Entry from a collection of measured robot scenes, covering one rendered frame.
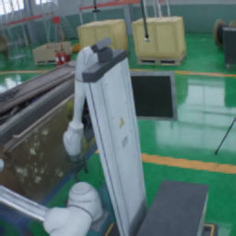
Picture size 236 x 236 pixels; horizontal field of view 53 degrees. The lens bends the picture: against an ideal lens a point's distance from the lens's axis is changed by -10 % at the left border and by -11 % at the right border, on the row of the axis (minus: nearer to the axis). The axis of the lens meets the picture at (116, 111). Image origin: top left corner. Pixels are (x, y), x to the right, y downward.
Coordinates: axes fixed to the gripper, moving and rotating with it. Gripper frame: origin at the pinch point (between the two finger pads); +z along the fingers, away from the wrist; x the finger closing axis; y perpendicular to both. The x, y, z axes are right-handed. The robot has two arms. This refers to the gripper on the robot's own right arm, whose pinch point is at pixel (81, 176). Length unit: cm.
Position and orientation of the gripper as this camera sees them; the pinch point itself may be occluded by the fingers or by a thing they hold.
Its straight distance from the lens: 194.8
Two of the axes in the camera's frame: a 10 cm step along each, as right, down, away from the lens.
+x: 4.0, -4.7, 7.8
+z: 1.5, 8.8, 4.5
